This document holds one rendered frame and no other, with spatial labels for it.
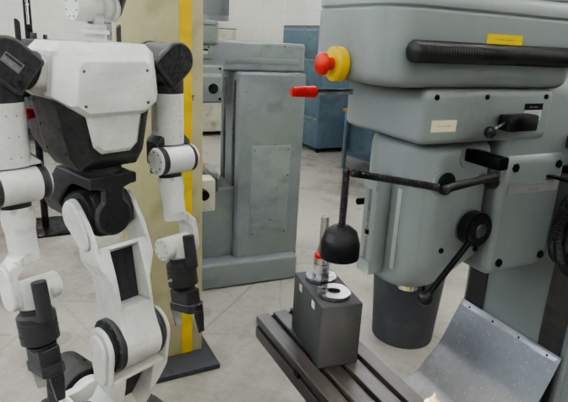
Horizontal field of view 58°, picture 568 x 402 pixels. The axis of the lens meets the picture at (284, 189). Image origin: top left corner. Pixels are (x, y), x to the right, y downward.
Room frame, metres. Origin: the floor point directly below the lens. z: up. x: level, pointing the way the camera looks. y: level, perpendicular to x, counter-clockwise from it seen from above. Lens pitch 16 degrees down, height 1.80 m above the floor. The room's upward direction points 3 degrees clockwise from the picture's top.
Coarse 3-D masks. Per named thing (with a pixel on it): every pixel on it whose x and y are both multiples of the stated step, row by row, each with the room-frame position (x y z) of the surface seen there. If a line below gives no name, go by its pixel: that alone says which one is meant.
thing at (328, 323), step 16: (304, 272) 1.41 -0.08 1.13; (304, 288) 1.33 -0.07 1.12; (320, 288) 1.29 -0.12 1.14; (336, 288) 1.30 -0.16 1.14; (304, 304) 1.32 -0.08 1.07; (320, 304) 1.22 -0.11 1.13; (336, 304) 1.23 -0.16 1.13; (352, 304) 1.23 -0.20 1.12; (304, 320) 1.31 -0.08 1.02; (320, 320) 1.21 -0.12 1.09; (336, 320) 1.22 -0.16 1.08; (352, 320) 1.23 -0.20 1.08; (304, 336) 1.30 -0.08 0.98; (320, 336) 1.21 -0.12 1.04; (336, 336) 1.22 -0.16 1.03; (352, 336) 1.24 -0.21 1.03; (320, 352) 1.21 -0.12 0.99; (336, 352) 1.22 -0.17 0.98; (352, 352) 1.24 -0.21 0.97
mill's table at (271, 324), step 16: (256, 320) 1.48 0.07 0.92; (272, 320) 1.44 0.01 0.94; (288, 320) 1.45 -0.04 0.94; (256, 336) 1.47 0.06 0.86; (272, 336) 1.36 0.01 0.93; (288, 336) 1.36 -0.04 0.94; (272, 352) 1.36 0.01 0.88; (288, 352) 1.27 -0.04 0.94; (304, 352) 1.31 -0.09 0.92; (368, 352) 1.30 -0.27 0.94; (288, 368) 1.27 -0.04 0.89; (304, 368) 1.20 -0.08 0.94; (320, 368) 1.24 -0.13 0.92; (336, 368) 1.21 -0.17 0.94; (352, 368) 1.22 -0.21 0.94; (368, 368) 1.25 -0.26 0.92; (384, 368) 1.22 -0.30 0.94; (304, 384) 1.19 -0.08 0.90; (320, 384) 1.14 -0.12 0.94; (336, 384) 1.15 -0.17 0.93; (352, 384) 1.15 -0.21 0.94; (368, 384) 1.15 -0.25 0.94; (384, 384) 1.19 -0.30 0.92; (400, 384) 1.16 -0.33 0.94; (320, 400) 1.13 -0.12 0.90; (336, 400) 1.08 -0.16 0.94; (352, 400) 1.09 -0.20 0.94; (368, 400) 1.09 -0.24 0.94; (384, 400) 1.09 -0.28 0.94; (400, 400) 1.12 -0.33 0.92; (416, 400) 1.10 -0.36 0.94
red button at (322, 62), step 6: (318, 54) 0.92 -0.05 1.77; (324, 54) 0.91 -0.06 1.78; (318, 60) 0.92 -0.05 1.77; (324, 60) 0.91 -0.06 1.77; (330, 60) 0.92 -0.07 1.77; (318, 66) 0.91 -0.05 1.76; (324, 66) 0.90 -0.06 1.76; (330, 66) 0.92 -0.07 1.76; (318, 72) 0.92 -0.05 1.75; (324, 72) 0.91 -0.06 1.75
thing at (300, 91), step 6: (294, 90) 1.00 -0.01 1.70; (300, 90) 1.01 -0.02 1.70; (306, 90) 1.01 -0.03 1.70; (312, 90) 1.02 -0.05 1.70; (318, 90) 1.03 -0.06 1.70; (324, 90) 1.04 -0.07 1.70; (330, 90) 1.04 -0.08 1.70; (336, 90) 1.05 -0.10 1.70; (342, 90) 1.06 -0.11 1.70; (348, 90) 1.06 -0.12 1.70; (294, 96) 1.01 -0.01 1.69; (300, 96) 1.01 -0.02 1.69; (306, 96) 1.02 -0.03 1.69; (312, 96) 1.02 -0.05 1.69
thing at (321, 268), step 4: (316, 260) 1.36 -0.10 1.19; (320, 260) 1.35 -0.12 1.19; (324, 260) 1.35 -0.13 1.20; (316, 264) 1.36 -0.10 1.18; (320, 264) 1.35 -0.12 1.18; (324, 264) 1.35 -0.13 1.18; (328, 264) 1.36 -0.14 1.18; (316, 268) 1.36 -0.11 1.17; (320, 268) 1.35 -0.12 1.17; (324, 268) 1.35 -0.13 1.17; (328, 268) 1.36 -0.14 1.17; (316, 272) 1.36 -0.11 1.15; (320, 272) 1.35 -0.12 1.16; (324, 272) 1.35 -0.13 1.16; (328, 272) 1.36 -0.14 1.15; (316, 276) 1.36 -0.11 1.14; (320, 276) 1.35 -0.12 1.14; (324, 276) 1.35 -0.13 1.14; (328, 276) 1.36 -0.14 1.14
